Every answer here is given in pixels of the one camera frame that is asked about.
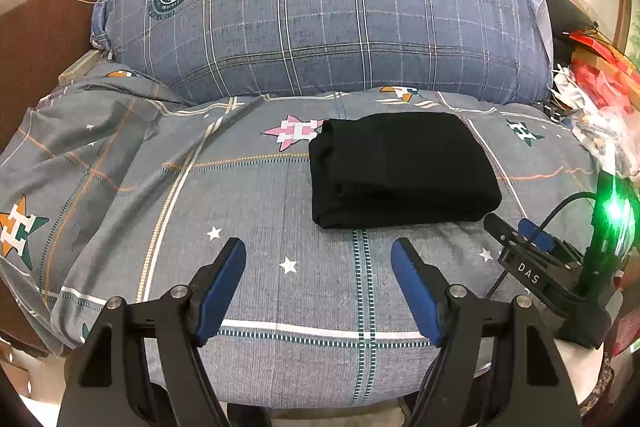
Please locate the black bag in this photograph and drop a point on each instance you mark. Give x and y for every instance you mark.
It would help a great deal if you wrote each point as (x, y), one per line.
(565, 7)

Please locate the red plastic bag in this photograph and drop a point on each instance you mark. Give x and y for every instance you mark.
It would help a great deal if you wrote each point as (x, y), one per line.
(605, 84)

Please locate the black pants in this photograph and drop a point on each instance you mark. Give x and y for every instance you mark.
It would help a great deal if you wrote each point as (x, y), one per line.
(400, 172)

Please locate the blue plaid pillow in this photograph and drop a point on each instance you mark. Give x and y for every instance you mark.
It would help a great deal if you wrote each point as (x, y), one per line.
(325, 7)

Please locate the white paper bag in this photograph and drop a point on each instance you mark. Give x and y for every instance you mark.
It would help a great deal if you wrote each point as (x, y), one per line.
(567, 84)

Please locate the red flat box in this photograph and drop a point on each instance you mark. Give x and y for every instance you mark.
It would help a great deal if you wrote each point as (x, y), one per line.
(592, 38)

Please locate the wooden bed frame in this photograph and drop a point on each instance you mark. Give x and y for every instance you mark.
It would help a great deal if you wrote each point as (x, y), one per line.
(80, 68)

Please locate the clear plastic bag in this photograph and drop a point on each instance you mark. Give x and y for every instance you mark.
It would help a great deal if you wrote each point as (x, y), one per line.
(605, 132)

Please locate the brown headboard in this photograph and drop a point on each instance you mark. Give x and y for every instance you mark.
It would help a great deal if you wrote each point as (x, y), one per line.
(45, 32)

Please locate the grey star-printed bed sheet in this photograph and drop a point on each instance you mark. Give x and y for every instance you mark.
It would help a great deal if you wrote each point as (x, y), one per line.
(250, 187)

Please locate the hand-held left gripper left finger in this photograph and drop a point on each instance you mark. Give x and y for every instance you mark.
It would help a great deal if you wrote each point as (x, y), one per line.
(222, 287)

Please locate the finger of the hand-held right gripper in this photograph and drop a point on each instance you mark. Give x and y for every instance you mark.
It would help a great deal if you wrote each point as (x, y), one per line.
(536, 234)
(500, 229)

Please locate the wooden window frame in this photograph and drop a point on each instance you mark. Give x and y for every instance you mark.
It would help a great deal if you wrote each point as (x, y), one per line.
(625, 12)

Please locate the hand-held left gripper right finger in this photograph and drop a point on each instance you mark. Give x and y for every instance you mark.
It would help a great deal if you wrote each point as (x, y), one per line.
(417, 292)

